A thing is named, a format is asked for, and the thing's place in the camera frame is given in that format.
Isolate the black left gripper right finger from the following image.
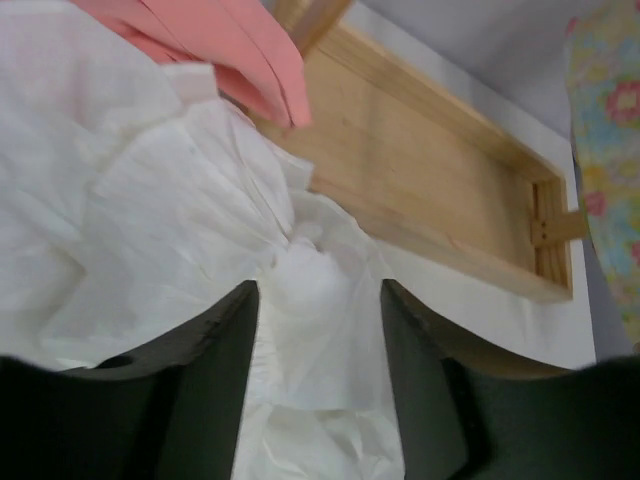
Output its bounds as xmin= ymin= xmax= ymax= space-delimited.
xmin=380 ymin=279 xmax=639 ymax=479

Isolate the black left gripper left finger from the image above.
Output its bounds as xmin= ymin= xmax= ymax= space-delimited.
xmin=1 ymin=281 xmax=258 ymax=479

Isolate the white skirt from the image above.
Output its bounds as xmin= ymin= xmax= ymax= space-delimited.
xmin=1 ymin=1 xmax=405 ymax=479

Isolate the floral patterned skirt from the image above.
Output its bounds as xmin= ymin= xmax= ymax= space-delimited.
xmin=565 ymin=1 xmax=639 ymax=345

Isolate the wooden clothes rack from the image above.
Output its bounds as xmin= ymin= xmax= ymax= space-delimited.
xmin=259 ymin=1 xmax=583 ymax=303

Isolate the pink garment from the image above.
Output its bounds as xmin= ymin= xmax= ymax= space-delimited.
xmin=74 ymin=0 xmax=311 ymax=128

